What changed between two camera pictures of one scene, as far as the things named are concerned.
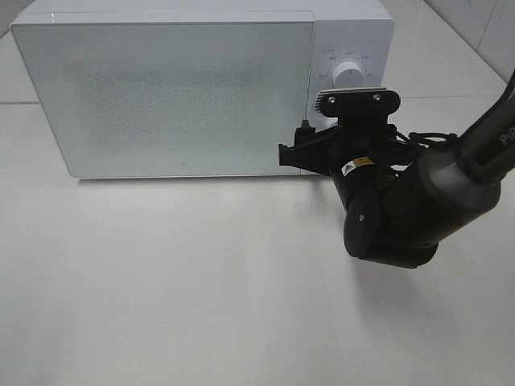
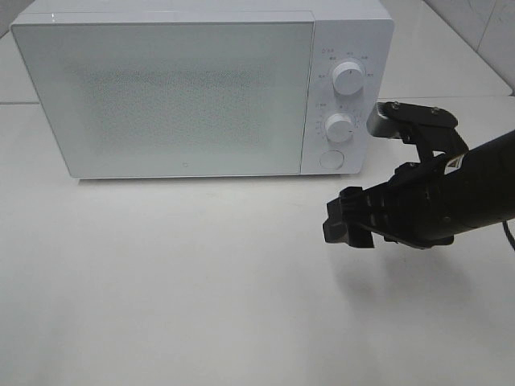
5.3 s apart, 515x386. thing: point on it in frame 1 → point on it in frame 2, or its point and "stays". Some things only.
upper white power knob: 348,75 stays
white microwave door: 160,99 stays
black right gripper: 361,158 → 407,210
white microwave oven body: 154,88 stays
